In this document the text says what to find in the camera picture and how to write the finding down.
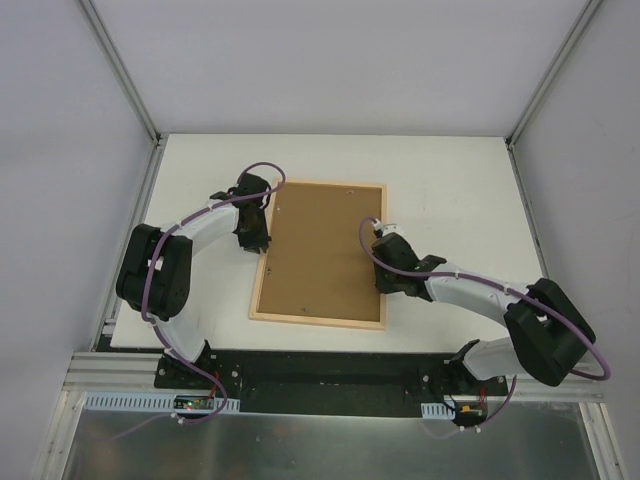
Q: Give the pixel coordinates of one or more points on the left white cable duct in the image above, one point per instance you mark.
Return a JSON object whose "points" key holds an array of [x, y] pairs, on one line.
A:
{"points": [[159, 403]]}

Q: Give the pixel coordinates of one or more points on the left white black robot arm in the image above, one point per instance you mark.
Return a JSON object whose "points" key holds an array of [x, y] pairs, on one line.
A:
{"points": [[155, 275]]}

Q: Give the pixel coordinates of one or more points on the right white cable duct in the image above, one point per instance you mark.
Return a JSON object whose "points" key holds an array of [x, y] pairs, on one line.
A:
{"points": [[437, 411]]}

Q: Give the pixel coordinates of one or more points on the right aluminium corner post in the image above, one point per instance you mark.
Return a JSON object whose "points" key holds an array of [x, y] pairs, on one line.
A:
{"points": [[563, 54]]}

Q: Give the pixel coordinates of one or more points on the white cable duct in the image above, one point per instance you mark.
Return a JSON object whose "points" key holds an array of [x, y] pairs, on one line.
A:
{"points": [[437, 411], [159, 403]]}

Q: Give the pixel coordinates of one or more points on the aluminium front rail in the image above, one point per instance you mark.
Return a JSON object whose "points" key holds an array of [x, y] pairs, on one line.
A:
{"points": [[111, 372]]}

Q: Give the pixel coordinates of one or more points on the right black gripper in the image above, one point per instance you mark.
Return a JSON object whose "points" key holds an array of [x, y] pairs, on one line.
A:
{"points": [[393, 278]]}

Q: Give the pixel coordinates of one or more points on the light wooden picture frame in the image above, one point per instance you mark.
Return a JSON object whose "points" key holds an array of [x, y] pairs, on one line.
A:
{"points": [[260, 300]]}

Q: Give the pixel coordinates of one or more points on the left aluminium corner post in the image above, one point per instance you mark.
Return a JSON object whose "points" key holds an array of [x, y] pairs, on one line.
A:
{"points": [[118, 68]]}

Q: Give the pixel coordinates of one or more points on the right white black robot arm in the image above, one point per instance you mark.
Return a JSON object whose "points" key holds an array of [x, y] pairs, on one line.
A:
{"points": [[547, 336]]}

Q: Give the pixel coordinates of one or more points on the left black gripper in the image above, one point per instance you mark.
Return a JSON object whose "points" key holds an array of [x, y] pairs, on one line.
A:
{"points": [[253, 235]]}

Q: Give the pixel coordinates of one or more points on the brown backing board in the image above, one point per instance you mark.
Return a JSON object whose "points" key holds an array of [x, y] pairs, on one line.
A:
{"points": [[320, 250]]}

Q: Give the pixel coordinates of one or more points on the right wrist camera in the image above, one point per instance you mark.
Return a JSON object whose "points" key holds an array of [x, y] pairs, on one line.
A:
{"points": [[382, 229]]}

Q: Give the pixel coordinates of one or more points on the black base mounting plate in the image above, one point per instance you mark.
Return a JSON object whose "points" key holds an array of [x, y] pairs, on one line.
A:
{"points": [[393, 385]]}

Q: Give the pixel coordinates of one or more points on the aluminium corner post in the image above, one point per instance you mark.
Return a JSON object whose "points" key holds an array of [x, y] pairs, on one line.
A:
{"points": [[118, 68], [563, 54]]}

